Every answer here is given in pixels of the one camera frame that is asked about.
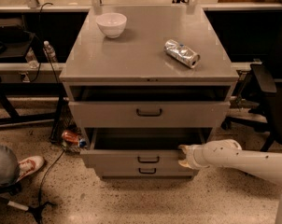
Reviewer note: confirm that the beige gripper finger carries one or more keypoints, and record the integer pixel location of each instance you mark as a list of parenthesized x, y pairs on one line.
[(185, 149), (184, 163)]

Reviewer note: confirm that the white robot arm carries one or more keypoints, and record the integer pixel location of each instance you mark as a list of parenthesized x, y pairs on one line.
[(229, 154)]

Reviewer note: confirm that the grey metal drawer cabinet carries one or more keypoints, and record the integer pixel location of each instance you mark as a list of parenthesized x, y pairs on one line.
[(134, 67)]

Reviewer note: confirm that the grey top drawer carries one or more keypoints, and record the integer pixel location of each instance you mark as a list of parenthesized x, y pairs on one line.
[(149, 114)]

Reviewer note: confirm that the black office chair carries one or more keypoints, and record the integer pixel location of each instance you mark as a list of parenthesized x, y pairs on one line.
[(268, 77)]

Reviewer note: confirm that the silver crushed can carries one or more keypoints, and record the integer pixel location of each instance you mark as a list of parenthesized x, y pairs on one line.
[(181, 53)]

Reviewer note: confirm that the orange plastic bottle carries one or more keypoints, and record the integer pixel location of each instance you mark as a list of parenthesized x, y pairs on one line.
[(73, 138)]

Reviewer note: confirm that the white ceramic bowl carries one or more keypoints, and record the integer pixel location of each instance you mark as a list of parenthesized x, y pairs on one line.
[(111, 25)]

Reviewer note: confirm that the white red sneaker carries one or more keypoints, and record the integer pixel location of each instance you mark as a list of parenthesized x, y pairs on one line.
[(30, 166)]

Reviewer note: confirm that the clear plastic water bottle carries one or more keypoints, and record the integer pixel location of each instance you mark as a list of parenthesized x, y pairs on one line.
[(50, 52)]

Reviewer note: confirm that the clear plastic cup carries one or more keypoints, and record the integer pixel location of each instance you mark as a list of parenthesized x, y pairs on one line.
[(31, 59)]

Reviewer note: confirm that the blue jeans leg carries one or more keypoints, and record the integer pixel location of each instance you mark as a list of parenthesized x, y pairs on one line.
[(9, 167)]

